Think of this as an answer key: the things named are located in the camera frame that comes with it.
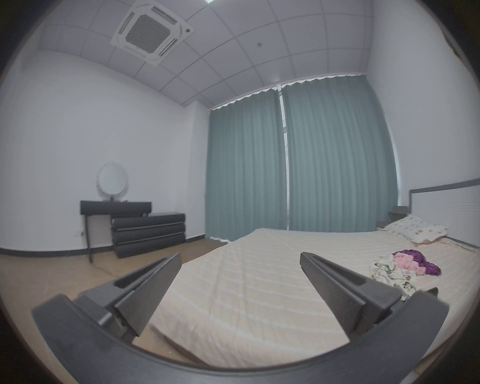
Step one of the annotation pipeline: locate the grey bedside table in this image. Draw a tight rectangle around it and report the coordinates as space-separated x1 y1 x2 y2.
377 205 409 229

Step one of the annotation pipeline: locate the blue-green curtain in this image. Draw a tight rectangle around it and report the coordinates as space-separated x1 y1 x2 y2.
205 90 289 242
281 75 399 233

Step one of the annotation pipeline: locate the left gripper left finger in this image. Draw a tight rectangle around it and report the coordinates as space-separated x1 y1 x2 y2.
77 252 182 340

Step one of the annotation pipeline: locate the white printed pillow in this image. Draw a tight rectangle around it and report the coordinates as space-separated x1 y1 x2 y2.
383 214 449 244

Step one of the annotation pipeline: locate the white printed garment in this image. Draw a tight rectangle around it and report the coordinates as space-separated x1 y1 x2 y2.
370 255 418 301

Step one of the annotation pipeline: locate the purple garment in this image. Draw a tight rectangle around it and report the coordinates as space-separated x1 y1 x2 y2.
392 249 441 277

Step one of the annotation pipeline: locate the bed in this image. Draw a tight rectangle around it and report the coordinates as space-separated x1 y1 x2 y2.
148 179 480 370

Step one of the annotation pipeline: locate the white ceiling air conditioner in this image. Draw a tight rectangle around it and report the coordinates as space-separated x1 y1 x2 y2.
110 0 196 68

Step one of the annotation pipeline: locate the pink garment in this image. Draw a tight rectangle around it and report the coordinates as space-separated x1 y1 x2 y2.
393 252 426 276

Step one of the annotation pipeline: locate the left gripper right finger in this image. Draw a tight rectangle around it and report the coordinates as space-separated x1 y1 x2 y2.
299 252 404 336

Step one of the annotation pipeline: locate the black dressing table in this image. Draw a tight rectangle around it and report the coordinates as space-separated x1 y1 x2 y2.
80 200 152 263

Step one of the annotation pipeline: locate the round white-framed mirror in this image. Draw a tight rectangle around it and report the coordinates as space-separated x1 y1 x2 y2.
97 162 129 203

